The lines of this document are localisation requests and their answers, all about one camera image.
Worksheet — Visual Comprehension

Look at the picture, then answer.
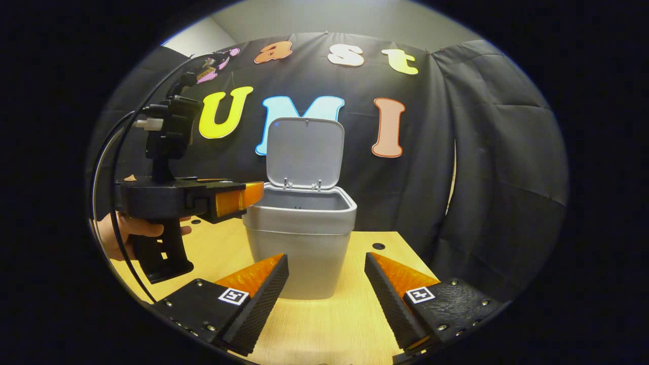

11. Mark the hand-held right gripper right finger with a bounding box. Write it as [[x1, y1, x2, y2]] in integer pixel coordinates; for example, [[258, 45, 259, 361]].
[[364, 252, 508, 353]]

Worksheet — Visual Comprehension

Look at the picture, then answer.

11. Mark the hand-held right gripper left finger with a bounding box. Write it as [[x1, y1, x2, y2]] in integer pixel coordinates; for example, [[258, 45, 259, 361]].
[[152, 253, 290, 357]]

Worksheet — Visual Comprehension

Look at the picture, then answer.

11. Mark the grey desktop garbage bin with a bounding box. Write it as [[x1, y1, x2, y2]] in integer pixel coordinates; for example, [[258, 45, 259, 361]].
[[242, 117, 358, 301]]

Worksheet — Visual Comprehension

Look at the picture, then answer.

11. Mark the wooden desktop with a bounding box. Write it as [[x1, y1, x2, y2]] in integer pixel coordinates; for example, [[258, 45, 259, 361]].
[[109, 218, 442, 365]]

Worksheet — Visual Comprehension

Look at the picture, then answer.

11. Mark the black backdrop cloth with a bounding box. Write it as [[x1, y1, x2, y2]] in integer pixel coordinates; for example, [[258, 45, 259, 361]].
[[86, 31, 568, 305]]

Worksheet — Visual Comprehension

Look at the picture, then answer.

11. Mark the black cable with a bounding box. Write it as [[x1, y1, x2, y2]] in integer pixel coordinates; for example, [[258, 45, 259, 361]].
[[90, 53, 224, 305]]

